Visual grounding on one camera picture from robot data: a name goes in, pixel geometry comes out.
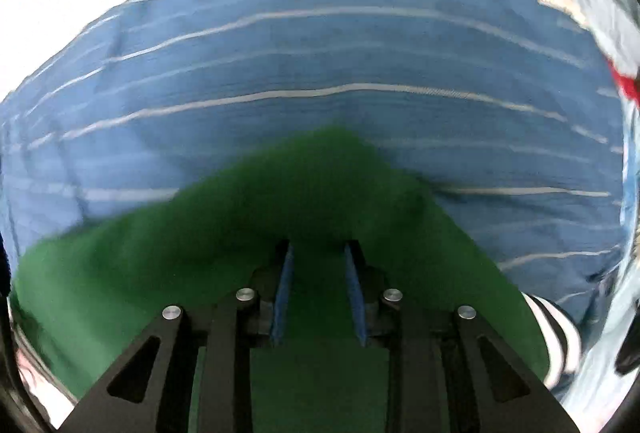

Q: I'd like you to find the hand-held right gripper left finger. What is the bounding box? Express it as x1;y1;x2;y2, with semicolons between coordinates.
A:
57;240;296;433

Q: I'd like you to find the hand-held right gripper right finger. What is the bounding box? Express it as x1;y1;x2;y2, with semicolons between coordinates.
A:
344;240;581;433

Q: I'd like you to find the green and cream varsity jacket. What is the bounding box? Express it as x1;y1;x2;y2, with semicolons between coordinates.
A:
10;125;583;433

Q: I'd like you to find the blue striped bedsheet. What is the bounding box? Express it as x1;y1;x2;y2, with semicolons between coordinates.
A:
0;0;631;344

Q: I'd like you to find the red cloth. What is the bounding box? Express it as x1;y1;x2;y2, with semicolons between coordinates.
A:
607;60;640;104

